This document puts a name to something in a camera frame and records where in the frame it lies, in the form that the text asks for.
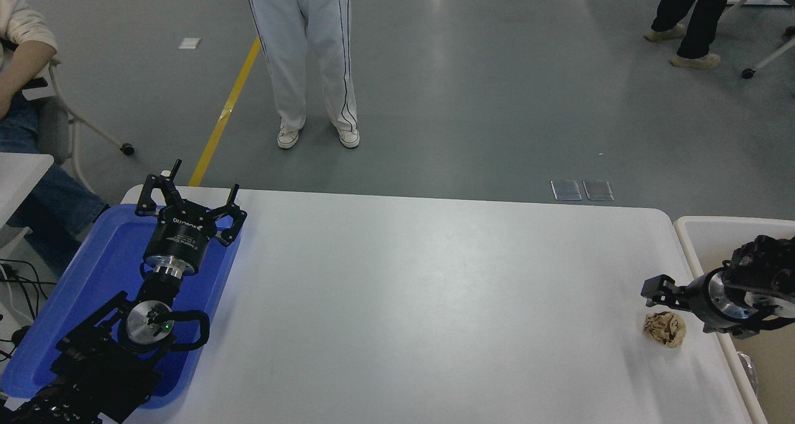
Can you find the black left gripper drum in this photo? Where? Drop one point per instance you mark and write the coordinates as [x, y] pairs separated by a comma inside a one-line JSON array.
[[177, 238]]

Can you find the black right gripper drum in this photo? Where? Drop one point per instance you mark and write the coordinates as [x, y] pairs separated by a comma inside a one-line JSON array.
[[700, 300]]

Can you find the tan paper ball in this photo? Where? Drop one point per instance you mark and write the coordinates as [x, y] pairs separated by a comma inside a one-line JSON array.
[[666, 329]]

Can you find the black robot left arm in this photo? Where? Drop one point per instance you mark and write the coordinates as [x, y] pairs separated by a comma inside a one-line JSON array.
[[99, 368]]

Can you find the seated person's hand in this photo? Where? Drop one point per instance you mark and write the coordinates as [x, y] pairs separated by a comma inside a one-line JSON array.
[[3, 108]]

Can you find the crumpled silver foil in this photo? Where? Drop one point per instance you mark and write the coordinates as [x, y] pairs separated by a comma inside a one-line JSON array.
[[748, 371]]

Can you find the large pale bin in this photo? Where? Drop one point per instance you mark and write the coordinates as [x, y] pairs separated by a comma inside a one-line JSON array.
[[770, 374]]

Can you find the blue plastic tray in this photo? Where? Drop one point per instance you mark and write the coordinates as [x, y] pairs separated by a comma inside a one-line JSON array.
[[105, 269]]

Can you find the clear floor plate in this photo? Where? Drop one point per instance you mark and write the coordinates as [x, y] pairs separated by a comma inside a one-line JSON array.
[[599, 190], [566, 190]]

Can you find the grey wheeled chair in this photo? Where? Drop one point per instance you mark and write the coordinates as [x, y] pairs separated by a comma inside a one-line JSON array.
[[53, 129]]

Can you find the standing person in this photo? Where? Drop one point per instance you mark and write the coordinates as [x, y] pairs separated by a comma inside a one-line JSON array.
[[279, 45]]

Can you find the seated person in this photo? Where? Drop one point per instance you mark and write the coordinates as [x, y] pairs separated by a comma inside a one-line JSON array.
[[25, 33]]

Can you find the white wheeled chair base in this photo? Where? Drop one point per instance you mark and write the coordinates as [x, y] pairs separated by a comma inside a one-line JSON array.
[[770, 56]]

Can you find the walking person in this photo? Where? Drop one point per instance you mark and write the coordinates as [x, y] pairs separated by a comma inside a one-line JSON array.
[[702, 20]]

